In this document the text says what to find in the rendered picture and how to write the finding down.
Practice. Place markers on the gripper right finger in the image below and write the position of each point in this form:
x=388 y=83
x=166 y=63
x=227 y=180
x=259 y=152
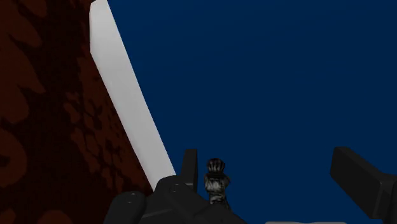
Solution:
x=366 y=186

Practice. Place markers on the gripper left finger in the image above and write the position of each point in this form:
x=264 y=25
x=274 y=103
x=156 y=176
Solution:
x=173 y=201

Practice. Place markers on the black and white small figure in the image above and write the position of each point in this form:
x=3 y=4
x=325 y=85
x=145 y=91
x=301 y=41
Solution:
x=216 y=183

